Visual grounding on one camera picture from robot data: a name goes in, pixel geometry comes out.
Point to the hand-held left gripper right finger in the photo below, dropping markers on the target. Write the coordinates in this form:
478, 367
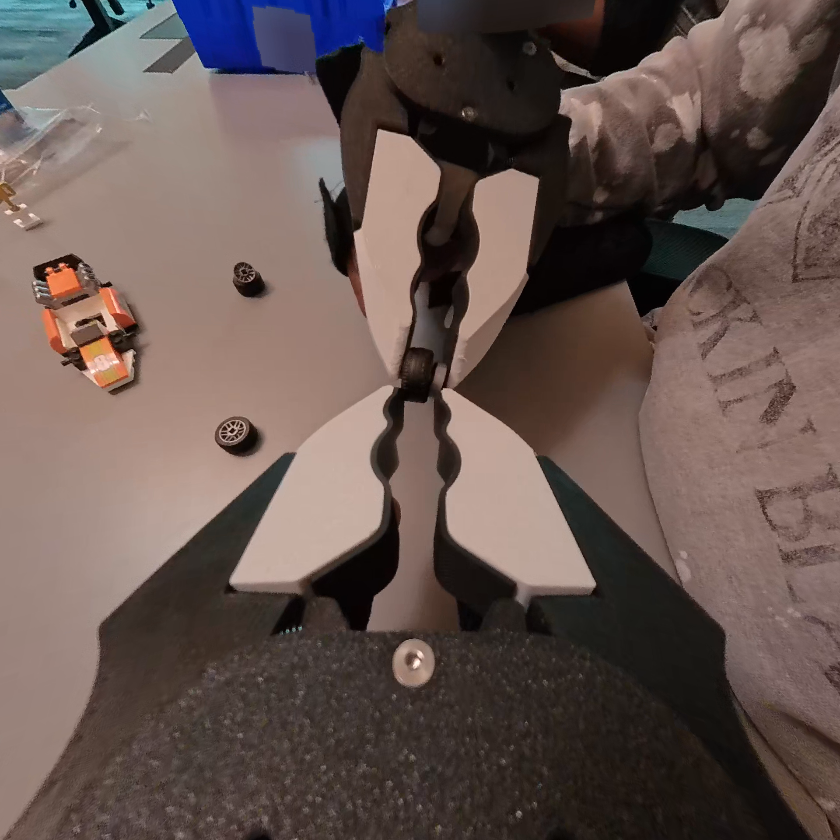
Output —
519, 519

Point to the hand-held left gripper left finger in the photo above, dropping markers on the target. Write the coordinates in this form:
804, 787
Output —
315, 519

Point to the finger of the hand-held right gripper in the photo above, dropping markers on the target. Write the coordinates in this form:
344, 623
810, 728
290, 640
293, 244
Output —
387, 243
505, 250

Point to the black lego tire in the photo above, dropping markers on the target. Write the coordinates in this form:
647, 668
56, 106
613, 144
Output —
247, 280
418, 376
236, 435

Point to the orange white lego car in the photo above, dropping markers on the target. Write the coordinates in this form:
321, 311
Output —
85, 322

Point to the gold lego trophy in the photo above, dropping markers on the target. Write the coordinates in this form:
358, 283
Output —
16, 210

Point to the black honeycomb wrist rest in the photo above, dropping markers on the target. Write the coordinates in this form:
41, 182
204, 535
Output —
591, 263

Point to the blue storage bin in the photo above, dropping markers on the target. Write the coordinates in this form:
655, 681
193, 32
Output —
217, 33

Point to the clear plastic bag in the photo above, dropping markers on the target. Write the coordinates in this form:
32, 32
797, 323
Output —
46, 138

